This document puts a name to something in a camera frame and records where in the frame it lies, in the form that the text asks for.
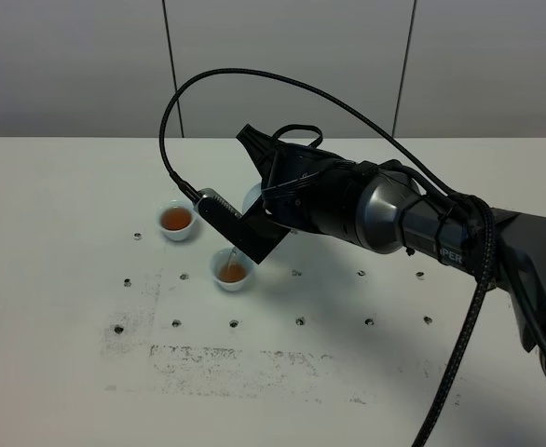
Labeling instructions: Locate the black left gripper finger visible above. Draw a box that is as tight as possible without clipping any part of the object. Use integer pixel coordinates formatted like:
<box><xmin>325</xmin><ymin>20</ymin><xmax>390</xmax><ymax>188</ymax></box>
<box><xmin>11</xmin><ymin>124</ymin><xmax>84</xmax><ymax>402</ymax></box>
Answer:
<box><xmin>236</xmin><ymin>124</ymin><xmax>275</xmax><ymax>184</ymax></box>

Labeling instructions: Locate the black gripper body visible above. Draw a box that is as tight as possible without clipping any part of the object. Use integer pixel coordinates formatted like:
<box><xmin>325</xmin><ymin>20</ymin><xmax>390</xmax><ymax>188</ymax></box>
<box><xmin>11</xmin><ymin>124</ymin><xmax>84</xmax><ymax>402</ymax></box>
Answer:
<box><xmin>262</xmin><ymin>143</ymin><xmax>375</xmax><ymax>242</ymax></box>

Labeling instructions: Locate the light blue porcelain teapot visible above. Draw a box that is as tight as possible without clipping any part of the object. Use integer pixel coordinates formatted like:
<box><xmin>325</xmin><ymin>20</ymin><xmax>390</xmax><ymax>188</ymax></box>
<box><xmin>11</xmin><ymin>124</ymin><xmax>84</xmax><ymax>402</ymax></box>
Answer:
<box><xmin>231</xmin><ymin>183</ymin><xmax>266</xmax><ymax>264</ymax></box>

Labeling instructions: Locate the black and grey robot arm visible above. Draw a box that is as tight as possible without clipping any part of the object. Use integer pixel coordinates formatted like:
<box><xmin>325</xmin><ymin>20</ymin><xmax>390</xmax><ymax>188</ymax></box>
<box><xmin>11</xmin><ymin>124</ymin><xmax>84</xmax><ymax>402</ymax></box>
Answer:
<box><xmin>238</xmin><ymin>126</ymin><xmax>546</xmax><ymax>376</ymax></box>

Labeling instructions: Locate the far light blue teacup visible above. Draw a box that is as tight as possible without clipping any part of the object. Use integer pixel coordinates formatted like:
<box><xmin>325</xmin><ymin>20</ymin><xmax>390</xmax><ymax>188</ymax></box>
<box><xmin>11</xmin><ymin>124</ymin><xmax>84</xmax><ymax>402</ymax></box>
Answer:
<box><xmin>157</xmin><ymin>200</ymin><xmax>198</xmax><ymax>242</ymax></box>

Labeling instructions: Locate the light blue teacup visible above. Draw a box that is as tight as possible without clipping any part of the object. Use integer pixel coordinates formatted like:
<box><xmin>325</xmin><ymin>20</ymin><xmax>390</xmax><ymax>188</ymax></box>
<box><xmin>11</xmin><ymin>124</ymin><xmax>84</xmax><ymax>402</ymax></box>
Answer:
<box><xmin>157</xmin><ymin>200</ymin><xmax>198</xmax><ymax>242</ymax></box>
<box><xmin>210</xmin><ymin>247</ymin><xmax>253</xmax><ymax>292</ymax></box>

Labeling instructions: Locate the near light blue teacup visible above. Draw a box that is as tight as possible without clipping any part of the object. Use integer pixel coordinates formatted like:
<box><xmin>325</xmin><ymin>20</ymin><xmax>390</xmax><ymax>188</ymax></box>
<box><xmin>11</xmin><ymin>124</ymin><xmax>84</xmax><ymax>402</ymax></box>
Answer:
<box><xmin>210</xmin><ymin>247</ymin><xmax>253</xmax><ymax>292</ymax></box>

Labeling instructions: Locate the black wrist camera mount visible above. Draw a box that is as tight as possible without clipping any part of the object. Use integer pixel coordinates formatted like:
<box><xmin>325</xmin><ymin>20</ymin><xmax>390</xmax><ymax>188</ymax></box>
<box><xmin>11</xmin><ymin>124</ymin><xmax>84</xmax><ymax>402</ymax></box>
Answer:
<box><xmin>195</xmin><ymin>188</ymin><xmax>290</xmax><ymax>264</ymax></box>

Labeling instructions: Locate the black braided cable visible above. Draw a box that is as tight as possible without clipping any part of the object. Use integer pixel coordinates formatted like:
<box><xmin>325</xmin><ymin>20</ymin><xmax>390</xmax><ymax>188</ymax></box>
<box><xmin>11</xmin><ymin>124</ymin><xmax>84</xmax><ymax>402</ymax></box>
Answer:
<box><xmin>158</xmin><ymin>68</ymin><xmax>497</xmax><ymax>447</ymax></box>

